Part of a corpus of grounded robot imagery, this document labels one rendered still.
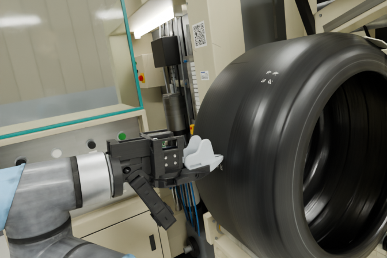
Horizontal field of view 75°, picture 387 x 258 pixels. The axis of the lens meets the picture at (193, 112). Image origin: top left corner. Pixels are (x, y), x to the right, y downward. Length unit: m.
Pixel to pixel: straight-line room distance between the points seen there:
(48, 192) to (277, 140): 0.34
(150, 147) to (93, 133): 0.67
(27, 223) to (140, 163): 0.16
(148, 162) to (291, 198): 0.25
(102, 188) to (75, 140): 0.69
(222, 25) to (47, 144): 0.74
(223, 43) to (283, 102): 0.41
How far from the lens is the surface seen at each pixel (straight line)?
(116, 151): 0.39
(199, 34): 0.85
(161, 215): 0.45
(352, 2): 0.96
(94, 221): 1.13
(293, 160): 0.46
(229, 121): 0.49
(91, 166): 0.38
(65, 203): 0.39
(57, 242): 0.40
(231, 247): 0.87
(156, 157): 0.40
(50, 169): 0.39
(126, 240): 1.20
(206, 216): 0.86
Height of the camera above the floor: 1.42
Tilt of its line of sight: 11 degrees down
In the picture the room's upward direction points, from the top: 8 degrees counter-clockwise
